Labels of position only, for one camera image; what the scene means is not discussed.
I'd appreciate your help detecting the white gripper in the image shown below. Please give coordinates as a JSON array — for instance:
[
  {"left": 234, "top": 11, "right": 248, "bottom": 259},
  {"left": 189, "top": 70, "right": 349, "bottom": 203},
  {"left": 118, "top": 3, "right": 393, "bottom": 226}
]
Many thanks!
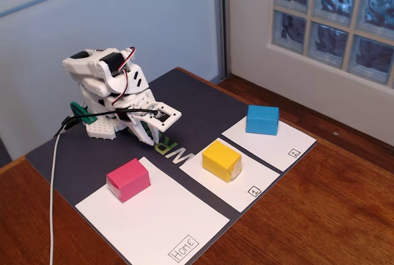
[{"left": 114, "top": 89, "right": 161, "bottom": 148}]

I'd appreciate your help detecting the yellow paper box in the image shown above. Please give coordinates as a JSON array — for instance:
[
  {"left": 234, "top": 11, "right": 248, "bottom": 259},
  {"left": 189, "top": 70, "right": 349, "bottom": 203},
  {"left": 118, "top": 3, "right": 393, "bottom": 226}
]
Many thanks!
[{"left": 201, "top": 140, "right": 243, "bottom": 183}]

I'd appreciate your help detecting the pink-red paper box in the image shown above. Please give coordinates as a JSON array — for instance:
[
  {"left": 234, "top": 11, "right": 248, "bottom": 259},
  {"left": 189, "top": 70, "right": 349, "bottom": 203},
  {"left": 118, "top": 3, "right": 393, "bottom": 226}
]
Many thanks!
[{"left": 105, "top": 158, "right": 152, "bottom": 203}]

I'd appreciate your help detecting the blue paper box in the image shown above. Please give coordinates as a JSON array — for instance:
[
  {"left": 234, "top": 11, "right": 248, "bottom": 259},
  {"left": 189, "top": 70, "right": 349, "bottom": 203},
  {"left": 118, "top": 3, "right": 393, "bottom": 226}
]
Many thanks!
[{"left": 245, "top": 104, "right": 280, "bottom": 137}]

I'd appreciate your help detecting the black mat with WROB print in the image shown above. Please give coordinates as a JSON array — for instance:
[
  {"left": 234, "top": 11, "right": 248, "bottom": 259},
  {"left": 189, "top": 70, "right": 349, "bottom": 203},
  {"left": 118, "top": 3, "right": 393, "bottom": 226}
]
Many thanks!
[{"left": 24, "top": 67, "right": 318, "bottom": 265}]

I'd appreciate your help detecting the green clamp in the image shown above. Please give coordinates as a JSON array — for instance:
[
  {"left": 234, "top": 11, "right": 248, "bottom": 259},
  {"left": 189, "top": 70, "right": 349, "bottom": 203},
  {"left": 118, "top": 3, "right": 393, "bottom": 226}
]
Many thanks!
[{"left": 70, "top": 101, "right": 100, "bottom": 126}]

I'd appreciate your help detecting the white paper sheet marked HOME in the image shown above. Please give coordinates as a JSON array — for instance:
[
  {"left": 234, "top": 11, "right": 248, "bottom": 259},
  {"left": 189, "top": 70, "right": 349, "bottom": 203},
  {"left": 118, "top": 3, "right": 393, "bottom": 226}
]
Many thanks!
[{"left": 74, "top": 155, "right": 231, "bottom": 263}]

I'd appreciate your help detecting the white paper sheet marked 1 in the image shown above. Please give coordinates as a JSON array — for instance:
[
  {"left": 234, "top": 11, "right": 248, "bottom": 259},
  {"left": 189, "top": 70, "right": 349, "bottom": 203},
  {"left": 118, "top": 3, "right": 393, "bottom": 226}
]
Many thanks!
[{"left": 178, "top": 137, "right": 281, "bottom": 213}]

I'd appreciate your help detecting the white paper sheet marked 2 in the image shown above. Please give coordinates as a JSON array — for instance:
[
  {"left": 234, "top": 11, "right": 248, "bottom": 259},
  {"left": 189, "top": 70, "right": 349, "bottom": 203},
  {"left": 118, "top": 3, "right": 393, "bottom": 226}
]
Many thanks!
[{"left": 221, "top": 115, "right": 318, "bottom": 173}]

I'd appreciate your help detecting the glass block window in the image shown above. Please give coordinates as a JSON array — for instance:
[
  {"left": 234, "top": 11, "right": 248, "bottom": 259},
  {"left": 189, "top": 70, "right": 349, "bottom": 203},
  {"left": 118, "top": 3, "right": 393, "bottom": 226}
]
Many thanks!
[{"left": 267, "top": 0, "right": 394, "bottom": 89}]

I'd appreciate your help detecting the wrist camera on white mount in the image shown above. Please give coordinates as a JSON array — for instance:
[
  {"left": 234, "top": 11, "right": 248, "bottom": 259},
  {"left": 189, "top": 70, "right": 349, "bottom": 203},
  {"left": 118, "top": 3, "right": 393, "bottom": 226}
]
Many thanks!
[{"left": 127, "top": 102, "right": 182, "bottom": 133}]

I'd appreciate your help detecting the red white black servo cable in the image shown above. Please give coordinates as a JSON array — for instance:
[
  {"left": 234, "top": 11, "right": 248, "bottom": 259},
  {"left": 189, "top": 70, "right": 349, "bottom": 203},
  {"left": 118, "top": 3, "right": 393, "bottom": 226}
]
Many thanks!
[{"left": 111, "top": 46, "right": 138, "bottom": 107}]

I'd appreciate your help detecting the long white cable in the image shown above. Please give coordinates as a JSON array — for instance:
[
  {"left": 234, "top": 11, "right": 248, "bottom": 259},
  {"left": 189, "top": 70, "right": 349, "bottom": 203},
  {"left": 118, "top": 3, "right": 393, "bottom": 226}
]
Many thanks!
[{"left": 48, "top": 134, "right": 63, "bottom": 265}]

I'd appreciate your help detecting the grey metal frame post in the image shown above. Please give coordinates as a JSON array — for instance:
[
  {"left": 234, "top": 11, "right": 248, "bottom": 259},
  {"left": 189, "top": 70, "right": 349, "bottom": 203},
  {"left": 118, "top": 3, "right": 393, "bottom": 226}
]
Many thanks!
[{"left": 212, "top": 0, "right": 232, "bottom": 83}]

